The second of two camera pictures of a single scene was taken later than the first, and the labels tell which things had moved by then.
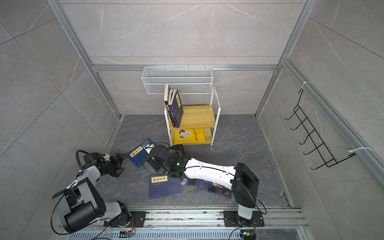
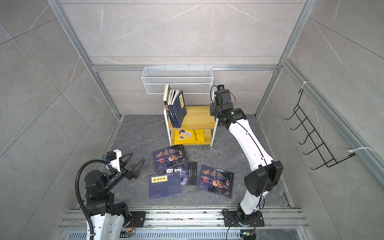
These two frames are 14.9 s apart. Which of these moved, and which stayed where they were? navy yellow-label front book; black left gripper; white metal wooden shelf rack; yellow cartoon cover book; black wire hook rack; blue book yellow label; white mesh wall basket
Moved: black left gripper; blue book yellow label
Stayed: yellow cartoon cover book; white mesh wall basket; white metal wooden shelf rack; black wire hook rack; navy yellow-label front book
